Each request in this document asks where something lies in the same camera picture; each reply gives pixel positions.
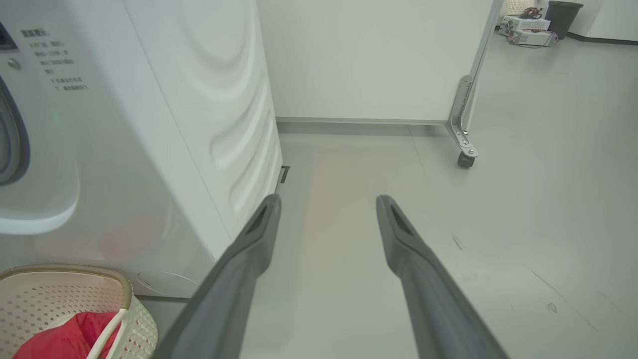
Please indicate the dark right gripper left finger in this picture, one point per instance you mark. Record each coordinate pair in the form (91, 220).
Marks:
(224, 299)

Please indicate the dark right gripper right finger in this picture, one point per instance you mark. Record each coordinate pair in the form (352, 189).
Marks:
(433, 309)

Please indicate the red garment with white stripes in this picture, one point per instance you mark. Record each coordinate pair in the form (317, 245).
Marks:
(60, 339)

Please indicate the cream perforated laundry basket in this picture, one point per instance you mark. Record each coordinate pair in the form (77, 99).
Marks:
(45, 294)

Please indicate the white front-load washing machine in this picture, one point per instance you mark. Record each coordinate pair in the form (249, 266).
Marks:
(149, 124)

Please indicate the white wicker basket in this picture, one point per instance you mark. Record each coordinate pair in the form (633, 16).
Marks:
(516, 7)

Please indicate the black door lock socket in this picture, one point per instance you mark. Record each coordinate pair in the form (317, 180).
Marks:
(5, 40)

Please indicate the black caster wheel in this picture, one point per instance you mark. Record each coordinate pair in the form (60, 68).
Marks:
(465, 160)

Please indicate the metal partition leg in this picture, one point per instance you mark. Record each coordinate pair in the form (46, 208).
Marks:
(466, 99)

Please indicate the white partition panel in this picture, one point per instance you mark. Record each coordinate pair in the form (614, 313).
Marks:
(369, 60)

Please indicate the white electronics box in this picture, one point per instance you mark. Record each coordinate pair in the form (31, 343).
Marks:
(531, 38)
(526, 23)

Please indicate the dark waste bin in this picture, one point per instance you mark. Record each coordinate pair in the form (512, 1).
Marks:
(563, 20)

